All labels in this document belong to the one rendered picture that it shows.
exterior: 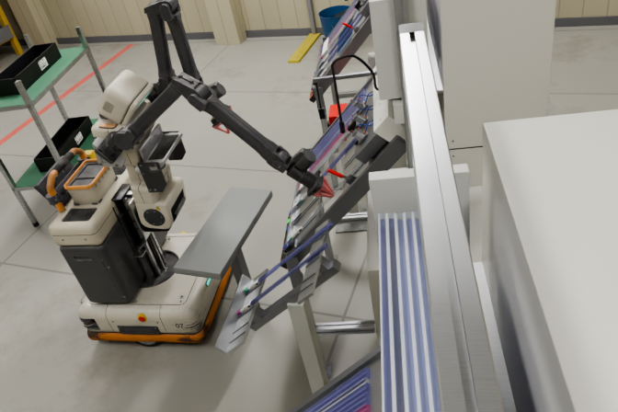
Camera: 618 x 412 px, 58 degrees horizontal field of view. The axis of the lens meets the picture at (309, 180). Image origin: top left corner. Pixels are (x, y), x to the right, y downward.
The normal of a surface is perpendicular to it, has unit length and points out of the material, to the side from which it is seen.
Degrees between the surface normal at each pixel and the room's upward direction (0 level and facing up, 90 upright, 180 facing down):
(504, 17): 90
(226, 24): 90
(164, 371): 0
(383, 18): 90
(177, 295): 0
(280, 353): 0
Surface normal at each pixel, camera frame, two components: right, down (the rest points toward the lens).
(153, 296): -0.17, -0.80
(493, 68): -0.08, 0.59
